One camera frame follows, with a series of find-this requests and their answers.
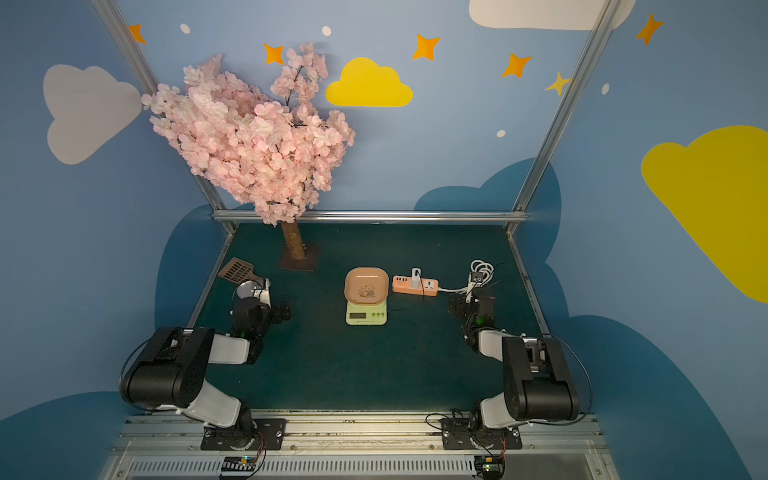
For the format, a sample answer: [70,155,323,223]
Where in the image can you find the black usb cable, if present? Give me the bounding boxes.
[386,284,428,314]

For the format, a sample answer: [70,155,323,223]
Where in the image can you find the white usb charger adapter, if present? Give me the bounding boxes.
[411,268,421,289]

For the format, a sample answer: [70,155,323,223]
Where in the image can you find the green electronic scale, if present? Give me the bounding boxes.
[345,300,387,326]

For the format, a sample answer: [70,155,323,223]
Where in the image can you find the orange power strip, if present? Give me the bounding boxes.
[392,276,439,297]

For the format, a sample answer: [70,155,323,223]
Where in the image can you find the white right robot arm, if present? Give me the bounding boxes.
[449,289,584,430]

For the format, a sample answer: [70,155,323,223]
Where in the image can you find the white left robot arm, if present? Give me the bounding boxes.
[119,297,291,435]

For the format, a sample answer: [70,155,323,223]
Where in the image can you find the silver tin can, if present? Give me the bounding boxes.
[236,280,261,298]

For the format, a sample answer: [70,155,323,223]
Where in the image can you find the brown litter scoop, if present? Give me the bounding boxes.
[217,257,264,285]

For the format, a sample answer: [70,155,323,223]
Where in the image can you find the pink panda dish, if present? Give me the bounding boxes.
[344,267,390,305]

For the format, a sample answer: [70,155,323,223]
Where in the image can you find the pink cherry blossom tree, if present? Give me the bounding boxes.
[141,44,356,271]

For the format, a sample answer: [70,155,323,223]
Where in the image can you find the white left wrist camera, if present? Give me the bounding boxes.
[252,278,272,306]

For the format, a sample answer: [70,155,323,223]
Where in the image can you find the white power strip cable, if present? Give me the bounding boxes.
[436,259,497,295]

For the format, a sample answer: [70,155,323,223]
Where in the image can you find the aluminium frame rail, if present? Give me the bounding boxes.
[212,209,529,225]

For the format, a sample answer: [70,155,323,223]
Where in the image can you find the slotted aluminium base rail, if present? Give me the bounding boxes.
[100,410,619,479]

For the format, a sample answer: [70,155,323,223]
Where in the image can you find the aluminium frame post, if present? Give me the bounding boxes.
[512,0,622,214]

